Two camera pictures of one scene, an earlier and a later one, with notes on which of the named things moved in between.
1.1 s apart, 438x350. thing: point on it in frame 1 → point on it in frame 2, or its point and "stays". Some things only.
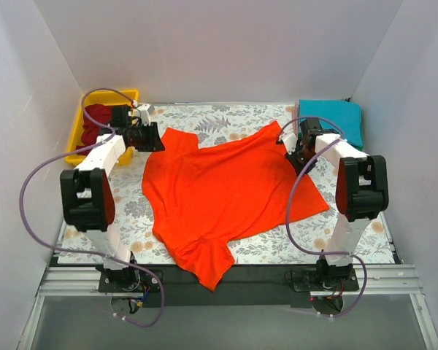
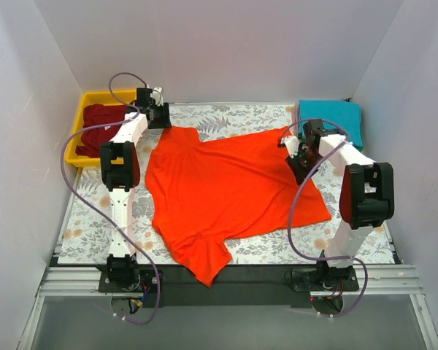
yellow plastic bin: x=111 y=98 stays
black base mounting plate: x=244 y=286 stays
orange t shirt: x=204 y=199 stays
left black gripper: x=150 y=136 → x=160 y=119
